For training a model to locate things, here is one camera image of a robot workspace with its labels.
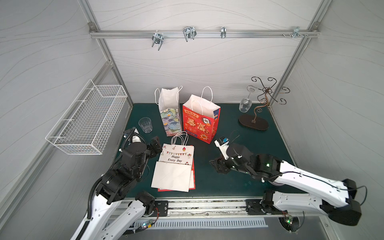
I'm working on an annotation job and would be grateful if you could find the red paper bag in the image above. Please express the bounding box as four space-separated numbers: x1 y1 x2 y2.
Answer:
182 86 221 144
158 162 196 192

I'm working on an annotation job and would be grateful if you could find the white paper bag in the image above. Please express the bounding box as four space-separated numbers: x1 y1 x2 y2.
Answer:
151 131 195 193

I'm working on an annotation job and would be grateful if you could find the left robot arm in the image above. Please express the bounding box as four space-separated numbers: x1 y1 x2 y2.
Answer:
72 128 162 240

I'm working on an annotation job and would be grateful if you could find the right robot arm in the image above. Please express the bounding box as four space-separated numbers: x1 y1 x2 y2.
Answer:
210 138 362 226

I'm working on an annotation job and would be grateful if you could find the floral paper bag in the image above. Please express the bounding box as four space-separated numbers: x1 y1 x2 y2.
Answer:
154 86 183 137

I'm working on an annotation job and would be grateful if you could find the scrolled metal glass rack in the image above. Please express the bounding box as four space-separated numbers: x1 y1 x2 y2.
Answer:
238 76 291 131

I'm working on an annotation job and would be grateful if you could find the white vent grille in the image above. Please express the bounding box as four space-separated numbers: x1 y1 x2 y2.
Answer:
150 218 269 230

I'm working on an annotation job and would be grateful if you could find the wine glass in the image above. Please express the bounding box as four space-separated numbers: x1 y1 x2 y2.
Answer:
239 94 252 113

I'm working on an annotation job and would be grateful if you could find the leftmost metal hook clamp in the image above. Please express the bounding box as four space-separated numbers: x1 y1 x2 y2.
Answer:
152 33 164 51

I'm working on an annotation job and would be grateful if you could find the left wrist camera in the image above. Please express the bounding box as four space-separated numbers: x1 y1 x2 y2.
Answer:
131 129 142 143

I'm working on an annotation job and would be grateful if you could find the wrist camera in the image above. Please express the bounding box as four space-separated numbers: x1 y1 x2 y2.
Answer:
214 137 230 160
131 129 142 143

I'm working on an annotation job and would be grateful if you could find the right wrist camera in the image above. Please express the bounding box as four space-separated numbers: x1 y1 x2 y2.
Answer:
214 137 230 160

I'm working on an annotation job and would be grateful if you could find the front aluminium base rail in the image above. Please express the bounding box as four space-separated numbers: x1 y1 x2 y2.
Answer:
156 192 325 219

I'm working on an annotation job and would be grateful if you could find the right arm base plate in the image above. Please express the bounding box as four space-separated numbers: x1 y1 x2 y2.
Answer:
246 199 283 215

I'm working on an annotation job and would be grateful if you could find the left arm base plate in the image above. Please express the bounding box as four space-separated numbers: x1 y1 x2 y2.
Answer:
150 200 169 217

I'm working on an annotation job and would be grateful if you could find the white wire basket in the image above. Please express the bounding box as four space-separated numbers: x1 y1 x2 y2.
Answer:
45 80 128 155

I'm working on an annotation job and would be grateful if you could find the horizontal aluminium rail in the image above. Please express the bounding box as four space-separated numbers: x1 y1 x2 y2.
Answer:
90 29 321 39

